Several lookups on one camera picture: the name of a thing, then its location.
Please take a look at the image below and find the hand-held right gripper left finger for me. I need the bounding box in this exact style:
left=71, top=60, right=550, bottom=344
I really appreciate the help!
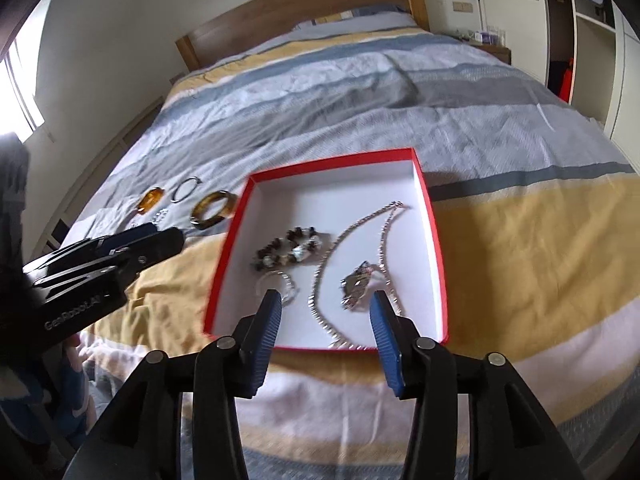
left=60, top=289, right=283, bottom=480

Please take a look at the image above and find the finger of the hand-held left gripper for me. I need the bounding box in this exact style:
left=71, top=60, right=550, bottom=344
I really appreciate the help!
left=31, top=227, right=185, bottom=305
left=47, top=223, right=161, bottom=267

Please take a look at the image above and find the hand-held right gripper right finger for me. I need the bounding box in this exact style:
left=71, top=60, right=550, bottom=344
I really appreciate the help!
left=369, top=290, right=586, bottom=480

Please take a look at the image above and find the dark orange brown bangle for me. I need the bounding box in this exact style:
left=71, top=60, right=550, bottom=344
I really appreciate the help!
left=137, top=186, right=165, bottom=215

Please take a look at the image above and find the thin clear bracelet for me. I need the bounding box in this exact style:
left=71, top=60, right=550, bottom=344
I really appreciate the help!
left=255, top=270, right=301, bottom=306

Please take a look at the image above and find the thin silver hoop bangle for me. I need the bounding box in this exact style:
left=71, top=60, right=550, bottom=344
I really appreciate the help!
left=169, top=176, right=203, bottom=204

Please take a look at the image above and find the mottled amber bangle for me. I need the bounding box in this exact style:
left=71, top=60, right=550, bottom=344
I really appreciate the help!
left=189, top=189, right=238, bottom=231

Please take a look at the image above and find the silver chain necklace with pendant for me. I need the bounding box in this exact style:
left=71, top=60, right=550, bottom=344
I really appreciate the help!
left=306, top=201, right=413, bottom=351

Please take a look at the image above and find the red cardboard box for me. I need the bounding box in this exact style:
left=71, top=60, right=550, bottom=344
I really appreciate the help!
left=202, top=147, right=448, bottom=353

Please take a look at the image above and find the blue white patterned cloth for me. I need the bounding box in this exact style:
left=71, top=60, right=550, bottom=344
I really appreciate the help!
left=50, top=340, right=96, bottom=436

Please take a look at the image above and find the window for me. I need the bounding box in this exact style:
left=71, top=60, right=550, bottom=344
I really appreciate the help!
left=0, top=0, right=56, bottom=141

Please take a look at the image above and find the bed with striped duvet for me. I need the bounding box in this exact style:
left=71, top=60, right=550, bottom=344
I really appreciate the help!
left=30, top=10, right=640, bottom=480

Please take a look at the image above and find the wooden headboard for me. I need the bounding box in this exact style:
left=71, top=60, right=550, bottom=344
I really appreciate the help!
left=174, top=0, right=432, bottom=73

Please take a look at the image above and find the wooden nightstand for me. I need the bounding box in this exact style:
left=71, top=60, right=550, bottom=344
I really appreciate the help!
left=470, top=40, right=512, bottom=65

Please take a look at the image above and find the red bag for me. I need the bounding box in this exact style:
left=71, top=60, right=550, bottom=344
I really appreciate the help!
left=557, top=59, right=573, bottom=103

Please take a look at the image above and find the striped pillow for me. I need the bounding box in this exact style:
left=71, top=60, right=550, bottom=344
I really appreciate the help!
left=300, top=4, right=416, bottom=28

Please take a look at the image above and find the dark beaded bracelet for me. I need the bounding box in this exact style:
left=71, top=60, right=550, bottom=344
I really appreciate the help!
left=252, top=226, right=326, bottom=273

